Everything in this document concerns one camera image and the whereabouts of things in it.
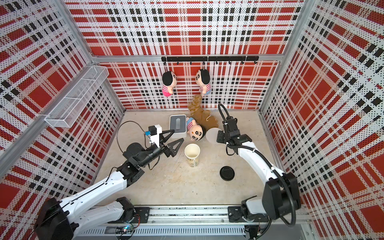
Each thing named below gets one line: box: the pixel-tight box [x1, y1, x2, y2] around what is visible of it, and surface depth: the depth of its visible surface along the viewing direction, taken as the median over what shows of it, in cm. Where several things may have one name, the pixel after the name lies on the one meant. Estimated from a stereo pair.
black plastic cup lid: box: [219, 166, 235, 181], surface depth 88 cm
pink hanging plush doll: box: [162, 71, 177, 97], surface depth 97 cm
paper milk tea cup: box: [184, 143, 201, 168], surface depth 83 cm
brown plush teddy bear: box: [188, 94, 219, 131], surface depth 106 cm
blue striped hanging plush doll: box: [195, 69, 212, 97], surface depth 97 cm
